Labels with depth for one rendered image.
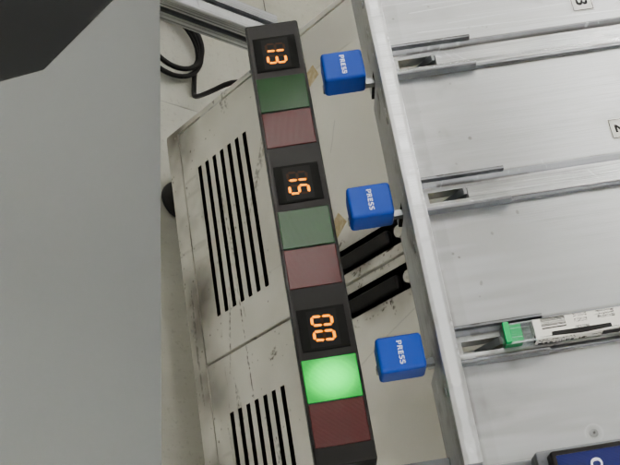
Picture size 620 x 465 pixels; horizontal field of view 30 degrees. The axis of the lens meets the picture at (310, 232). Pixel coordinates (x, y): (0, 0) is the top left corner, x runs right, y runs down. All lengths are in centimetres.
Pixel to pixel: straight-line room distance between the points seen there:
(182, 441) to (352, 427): 79
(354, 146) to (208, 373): 35
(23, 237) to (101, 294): 6
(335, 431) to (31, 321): 20
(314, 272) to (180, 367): 79
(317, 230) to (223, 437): 66
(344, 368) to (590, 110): 26
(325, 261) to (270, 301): 60
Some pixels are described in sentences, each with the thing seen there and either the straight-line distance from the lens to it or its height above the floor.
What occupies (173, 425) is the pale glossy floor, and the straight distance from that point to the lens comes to 152.
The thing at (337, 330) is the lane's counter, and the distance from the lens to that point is 77.
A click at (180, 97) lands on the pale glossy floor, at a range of 179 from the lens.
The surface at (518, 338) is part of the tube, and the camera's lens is 75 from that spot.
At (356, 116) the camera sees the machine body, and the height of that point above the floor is 42.
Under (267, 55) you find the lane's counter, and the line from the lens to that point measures 87.
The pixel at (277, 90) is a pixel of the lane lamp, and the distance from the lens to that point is 85.
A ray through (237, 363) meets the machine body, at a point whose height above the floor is 15.
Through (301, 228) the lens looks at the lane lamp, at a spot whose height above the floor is 66.
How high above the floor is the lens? 117
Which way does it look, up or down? 40 degrees down
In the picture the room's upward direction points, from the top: 57 degrees clockwise
